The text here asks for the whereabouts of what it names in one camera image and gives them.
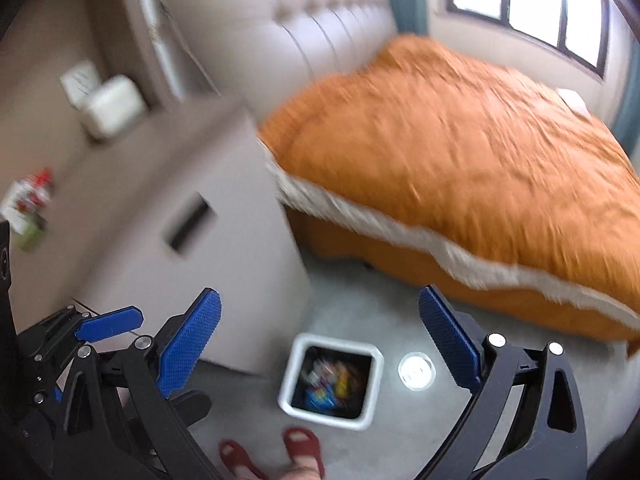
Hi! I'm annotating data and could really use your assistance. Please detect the orange bed cover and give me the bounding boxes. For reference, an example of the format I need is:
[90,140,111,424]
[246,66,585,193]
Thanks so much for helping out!
[259,35,639,354]

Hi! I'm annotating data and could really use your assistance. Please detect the red snack box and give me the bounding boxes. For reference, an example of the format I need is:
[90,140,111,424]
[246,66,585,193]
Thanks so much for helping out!
[1,168,53,235]

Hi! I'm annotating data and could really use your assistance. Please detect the dark framed window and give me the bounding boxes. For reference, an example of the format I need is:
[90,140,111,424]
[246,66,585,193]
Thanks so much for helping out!
[446,0,611,77]

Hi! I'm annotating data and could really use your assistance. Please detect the white bedside cabinet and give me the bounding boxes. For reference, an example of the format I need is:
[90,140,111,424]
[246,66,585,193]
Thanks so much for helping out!
[11,96,310,377]

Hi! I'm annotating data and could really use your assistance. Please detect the trash inside bin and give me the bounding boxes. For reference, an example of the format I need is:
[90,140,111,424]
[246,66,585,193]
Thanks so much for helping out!
[304,358,359,412]

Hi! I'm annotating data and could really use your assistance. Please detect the left red slipper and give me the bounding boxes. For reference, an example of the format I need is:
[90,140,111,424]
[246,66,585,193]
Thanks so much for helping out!
[218,440,268,480]

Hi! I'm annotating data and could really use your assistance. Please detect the beige padded headboard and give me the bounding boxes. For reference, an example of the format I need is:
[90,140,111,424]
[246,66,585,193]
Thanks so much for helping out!
[160,0,397,122]

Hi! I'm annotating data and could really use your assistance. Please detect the white round floor disc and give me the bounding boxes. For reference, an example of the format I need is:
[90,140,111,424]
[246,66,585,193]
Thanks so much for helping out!
[397,352,436,392]

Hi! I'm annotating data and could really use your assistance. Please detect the upper white wall socket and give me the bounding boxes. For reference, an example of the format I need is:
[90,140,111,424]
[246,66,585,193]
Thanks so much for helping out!
[60,60,101,110]

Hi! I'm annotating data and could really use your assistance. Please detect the white square trash bin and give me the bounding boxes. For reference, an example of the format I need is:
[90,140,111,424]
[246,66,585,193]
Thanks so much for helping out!
[278,333,384,431]

